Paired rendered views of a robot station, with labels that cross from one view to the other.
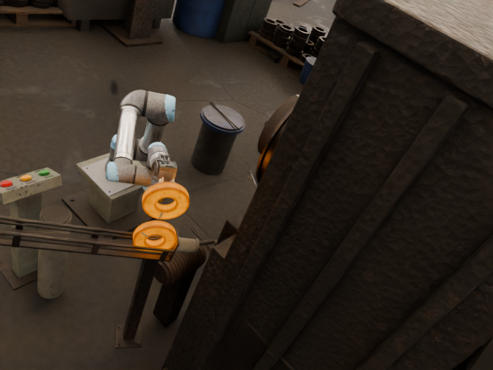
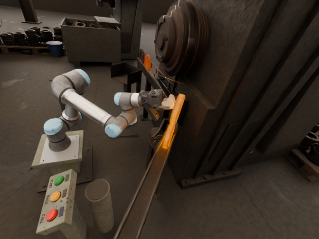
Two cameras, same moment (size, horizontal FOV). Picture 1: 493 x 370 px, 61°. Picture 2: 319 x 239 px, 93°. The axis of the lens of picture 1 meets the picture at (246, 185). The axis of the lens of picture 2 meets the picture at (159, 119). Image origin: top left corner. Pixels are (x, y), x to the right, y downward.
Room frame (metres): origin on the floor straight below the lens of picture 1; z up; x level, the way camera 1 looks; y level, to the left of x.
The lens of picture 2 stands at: (0.69, 0.78, 1.33)
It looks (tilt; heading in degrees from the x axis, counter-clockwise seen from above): 38 degrees down; 310
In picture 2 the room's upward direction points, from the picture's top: 10 degrees clockwise
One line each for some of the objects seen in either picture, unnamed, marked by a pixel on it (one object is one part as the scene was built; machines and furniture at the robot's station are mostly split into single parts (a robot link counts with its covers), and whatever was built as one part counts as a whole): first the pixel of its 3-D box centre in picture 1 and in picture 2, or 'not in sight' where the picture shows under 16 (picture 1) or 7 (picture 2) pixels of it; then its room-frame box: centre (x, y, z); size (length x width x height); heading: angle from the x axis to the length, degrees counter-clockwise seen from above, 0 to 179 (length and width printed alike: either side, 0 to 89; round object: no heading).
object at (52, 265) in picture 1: (53, 254); (102, 208); (1.12, 0.66, 0.26); 0.12 x 0.12 x 0.52
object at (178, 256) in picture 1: (169, 288); (155, 157); (1.19, 0.13, 0.27); 0.22 x 0.13 x 0.53; 153
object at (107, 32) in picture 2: not in sight; (93, 42); (4.18, -0.79, 0.39); 1.03 x 0.83 x 0.79; 67
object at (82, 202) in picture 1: (114, 193); (65, 158); (1.74, 0.68, 0.13); 0.40 x 0.40 x 0.26; 64
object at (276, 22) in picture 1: (305, 45); (36, 39); (5.33, 0.02, 0.22); 1.20 x 0.81 x 0.44; 68
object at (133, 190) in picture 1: (117, 174); (61, 147); (1.74, 0.68, 0.28); 0.32 x 0.32 x 0.04; 64
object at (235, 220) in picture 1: (232, 244); (177, 111); (1.21, -0.04, 0.68); 0.11 x 0.08 x 0.24; 63
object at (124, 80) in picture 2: not in sight; (126, 97); (2.01, -0.13, 0.36); 0.26 x 0.20 x 0.72; 8
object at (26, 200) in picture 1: (26, 227); (70, 220); (1.16, 0.82, 0.31); 0.24 x 0.16 x 0.62; 153
